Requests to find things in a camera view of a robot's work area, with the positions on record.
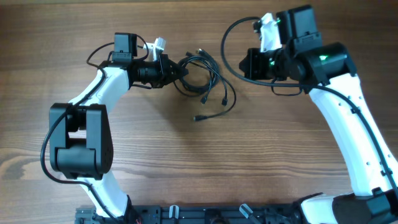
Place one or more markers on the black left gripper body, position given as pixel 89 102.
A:
pixel 155 71

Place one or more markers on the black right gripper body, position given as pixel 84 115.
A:
pixel 272 65

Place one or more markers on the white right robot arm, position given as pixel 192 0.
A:
pixel 292 48

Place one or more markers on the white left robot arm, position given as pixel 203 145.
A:
pixel 78 149

